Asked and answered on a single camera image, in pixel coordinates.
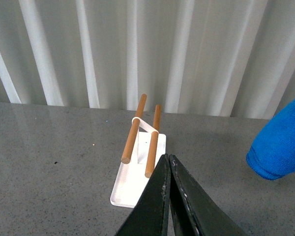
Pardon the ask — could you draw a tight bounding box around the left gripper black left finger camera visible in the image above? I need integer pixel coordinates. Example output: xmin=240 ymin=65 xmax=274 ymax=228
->
xmin=116 ymin=154 xmax=171 ymax=236

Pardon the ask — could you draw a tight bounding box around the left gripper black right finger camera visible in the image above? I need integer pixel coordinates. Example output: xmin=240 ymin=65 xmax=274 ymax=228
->
xmin=169 ymin=155 xmax=246 ymax=236

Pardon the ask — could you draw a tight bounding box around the blue microfiber cloth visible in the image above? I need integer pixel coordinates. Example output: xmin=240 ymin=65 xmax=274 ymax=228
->
xmin=246 ymin=100 xmax=295 ymax=180

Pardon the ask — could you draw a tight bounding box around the white rack with wooden bars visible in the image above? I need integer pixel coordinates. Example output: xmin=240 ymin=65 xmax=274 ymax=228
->
xmin=110 ymin=94 xmax=166 ymax=208

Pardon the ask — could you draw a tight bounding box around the white pleated curtain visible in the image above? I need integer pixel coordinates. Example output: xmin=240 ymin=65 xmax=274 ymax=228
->
xmin=0 ymin=0 xmax=295 ymax=119

